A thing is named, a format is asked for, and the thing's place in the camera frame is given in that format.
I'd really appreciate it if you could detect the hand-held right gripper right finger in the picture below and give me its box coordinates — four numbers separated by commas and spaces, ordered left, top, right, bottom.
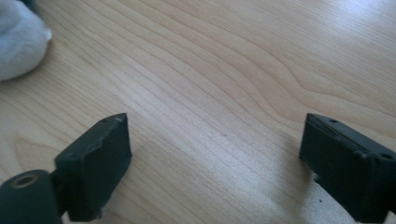
299, 112, 396, 224

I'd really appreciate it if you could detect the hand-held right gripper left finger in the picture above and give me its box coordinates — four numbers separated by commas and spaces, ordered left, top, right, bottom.
54, 112, 133, 223

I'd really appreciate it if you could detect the white grey plush toy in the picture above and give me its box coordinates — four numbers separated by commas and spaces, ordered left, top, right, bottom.
0, 0, 53, 82

